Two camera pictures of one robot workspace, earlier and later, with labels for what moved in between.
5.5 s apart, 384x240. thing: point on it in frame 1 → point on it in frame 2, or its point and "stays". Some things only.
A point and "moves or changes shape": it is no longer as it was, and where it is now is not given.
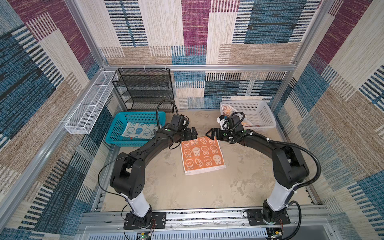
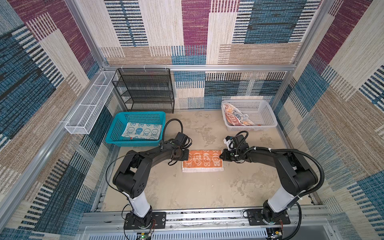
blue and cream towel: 140,130 stays
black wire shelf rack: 142,89 stays
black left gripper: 188,137 → 185,156
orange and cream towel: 201,155 moves or changes shape
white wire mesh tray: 82,120 stays
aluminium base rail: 306,224 stays
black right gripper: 218,135 → 226,157
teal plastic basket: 133,129 stays
